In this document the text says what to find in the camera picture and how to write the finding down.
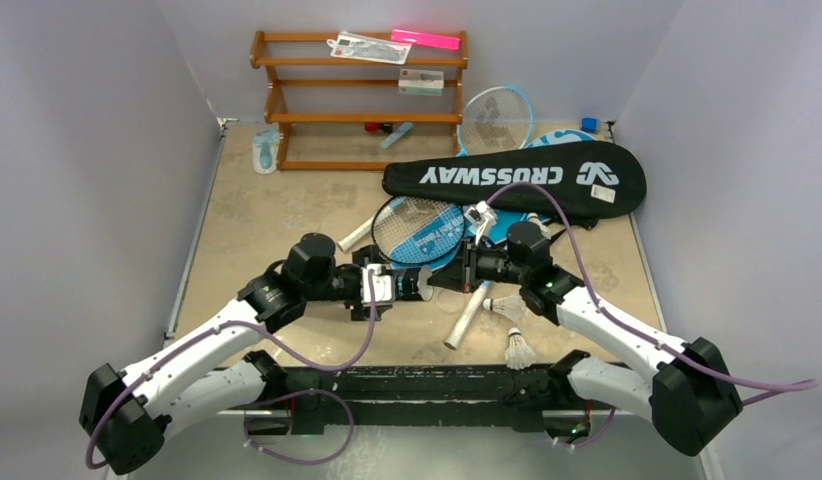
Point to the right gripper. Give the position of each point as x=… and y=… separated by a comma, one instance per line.
x=464, y=270

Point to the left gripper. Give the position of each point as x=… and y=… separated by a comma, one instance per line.
x=356, y=270

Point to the white shuttlecock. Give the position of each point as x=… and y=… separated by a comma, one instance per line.
x=511, y=307
x=534, y=218
x=518, y=354

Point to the black Crossway racket bag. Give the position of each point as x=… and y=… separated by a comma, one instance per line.
x=590, y=180

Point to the black shuttlecock tube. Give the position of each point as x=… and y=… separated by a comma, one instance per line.
x=412, y=284

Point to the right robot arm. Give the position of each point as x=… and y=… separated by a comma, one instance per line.
x=680, y=387

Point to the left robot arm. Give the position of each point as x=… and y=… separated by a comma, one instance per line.
x=129, y=413

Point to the light blue badminton racket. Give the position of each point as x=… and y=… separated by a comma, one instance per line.
x=497, y=119

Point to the blue racket bag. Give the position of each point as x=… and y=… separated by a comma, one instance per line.
x=437, y=245

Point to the light blue packaged item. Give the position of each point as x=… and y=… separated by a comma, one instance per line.
x=265, y=144

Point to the light blue strip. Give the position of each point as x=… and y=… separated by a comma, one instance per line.
x=395, y=135

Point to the red black small object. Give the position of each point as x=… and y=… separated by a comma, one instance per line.
x=379, y=127

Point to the wooden shelf rack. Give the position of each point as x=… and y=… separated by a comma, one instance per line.
x=309, y=85

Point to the white green box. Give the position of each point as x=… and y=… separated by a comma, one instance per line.
x=421, y=82

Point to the small blue cube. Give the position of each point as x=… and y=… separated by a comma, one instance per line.
x=589, y=125

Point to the white blister package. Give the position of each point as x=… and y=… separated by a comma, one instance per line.
x=369, y=49

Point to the pink bar on shelf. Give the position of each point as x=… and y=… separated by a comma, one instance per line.
x=428, y=40

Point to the white racket handle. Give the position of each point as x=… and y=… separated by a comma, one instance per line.
x=473, y=305

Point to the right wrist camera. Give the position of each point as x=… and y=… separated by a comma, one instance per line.
x=482, y=217

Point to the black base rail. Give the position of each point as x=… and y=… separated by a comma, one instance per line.
x=533, y=400

